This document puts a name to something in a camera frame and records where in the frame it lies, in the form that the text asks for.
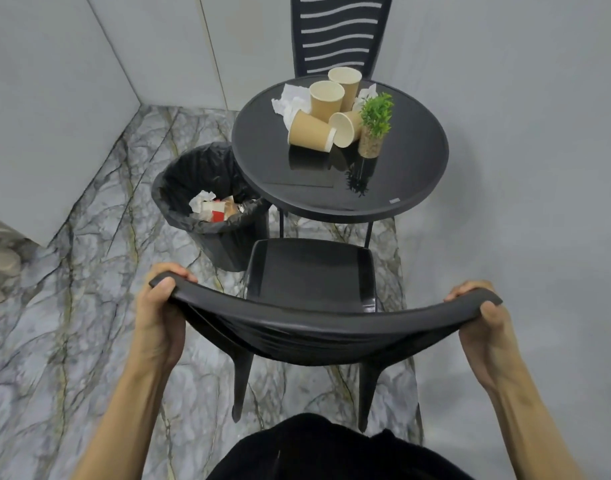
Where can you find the person's black shirt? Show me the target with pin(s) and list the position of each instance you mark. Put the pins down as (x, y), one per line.
(335, 452)

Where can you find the person's right thumb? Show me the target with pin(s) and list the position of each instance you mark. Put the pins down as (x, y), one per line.
(490, 312)

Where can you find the round black table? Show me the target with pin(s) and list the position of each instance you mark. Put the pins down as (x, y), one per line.
(410, 159)

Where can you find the beige rounded object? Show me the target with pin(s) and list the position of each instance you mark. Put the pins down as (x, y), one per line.
(0, 259)

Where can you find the small green potted plant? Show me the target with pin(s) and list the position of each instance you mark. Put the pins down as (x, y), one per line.
(376, 117)

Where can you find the brown paper cup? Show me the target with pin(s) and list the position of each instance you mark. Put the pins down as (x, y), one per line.
(346, 82)
(308, 130)
(326, 100)
(346, 127)

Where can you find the person's left forearm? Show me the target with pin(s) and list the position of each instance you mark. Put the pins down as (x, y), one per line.
(130, 424)

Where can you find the person's right hand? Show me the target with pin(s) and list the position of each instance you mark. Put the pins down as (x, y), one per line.
(488, 344)

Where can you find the black bin with bag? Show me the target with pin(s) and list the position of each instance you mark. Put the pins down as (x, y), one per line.
(220, 244)

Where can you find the brown crumpled wrapper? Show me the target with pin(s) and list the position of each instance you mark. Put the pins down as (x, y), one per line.
(233, 207)

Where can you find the person's left hand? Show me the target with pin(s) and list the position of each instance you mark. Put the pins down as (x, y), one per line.
(158, 329)

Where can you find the person's right forearm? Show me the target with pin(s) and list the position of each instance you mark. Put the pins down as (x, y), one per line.
(530, 429)

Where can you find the small crumpled white tissue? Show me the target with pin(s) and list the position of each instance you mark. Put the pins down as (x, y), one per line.
(366, 94)

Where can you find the crumpled white paper scrap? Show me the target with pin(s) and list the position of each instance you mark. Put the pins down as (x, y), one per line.
(201, 200)

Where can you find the red and white packet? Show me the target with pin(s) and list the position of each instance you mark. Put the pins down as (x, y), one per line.
(216, 210)

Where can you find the black slatted-back chair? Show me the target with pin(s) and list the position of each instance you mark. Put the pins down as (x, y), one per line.
(335, 29)

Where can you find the black plastic chair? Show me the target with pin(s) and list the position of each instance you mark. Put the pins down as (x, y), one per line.
(310, 274)

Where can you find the large crumpled white tissue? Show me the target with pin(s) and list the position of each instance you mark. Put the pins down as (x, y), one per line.
(291, 102)

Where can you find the person's left thumb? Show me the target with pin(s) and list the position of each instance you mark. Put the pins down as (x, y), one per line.
(164, 294)

